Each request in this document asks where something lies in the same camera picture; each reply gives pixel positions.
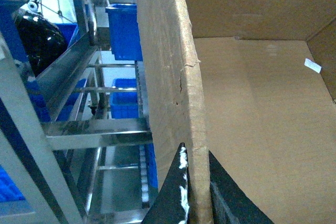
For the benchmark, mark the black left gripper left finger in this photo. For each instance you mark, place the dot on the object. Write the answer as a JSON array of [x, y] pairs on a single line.
[[171, 205]]

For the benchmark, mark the white paper label in box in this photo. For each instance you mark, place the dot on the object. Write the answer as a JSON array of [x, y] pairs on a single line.
[[312, 65]]

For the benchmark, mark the metal shelf frame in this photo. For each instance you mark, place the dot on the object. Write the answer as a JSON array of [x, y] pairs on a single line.
[[70, 159]]

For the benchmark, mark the blue bin middle shelf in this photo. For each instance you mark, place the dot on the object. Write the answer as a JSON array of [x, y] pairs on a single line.
[[124, 105]]

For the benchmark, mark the blue bin bottom left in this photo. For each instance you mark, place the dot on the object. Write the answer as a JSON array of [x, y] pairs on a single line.
[[9, 191]]

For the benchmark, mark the blue bin upper shelf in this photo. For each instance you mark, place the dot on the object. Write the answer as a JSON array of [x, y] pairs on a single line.
[[124, 32]]

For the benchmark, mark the large cardboard box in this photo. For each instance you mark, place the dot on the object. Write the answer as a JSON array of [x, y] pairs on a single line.
[[228, 77]]

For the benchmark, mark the blue bin shelf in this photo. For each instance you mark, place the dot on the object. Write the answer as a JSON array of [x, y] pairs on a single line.
[[124, 105], [124, 32]]

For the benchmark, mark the black glossy helmet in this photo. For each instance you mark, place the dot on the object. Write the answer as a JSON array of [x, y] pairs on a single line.
[[42, 40]]

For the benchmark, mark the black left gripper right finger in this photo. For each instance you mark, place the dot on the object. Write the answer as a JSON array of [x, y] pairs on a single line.
[[229, 203]]

